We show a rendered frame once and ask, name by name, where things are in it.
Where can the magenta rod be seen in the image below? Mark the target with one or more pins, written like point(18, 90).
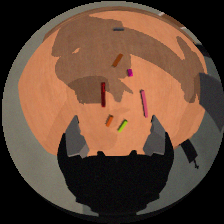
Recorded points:
point(130, 72)

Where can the pink rod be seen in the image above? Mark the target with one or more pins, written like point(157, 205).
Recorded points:
point(144, 103)

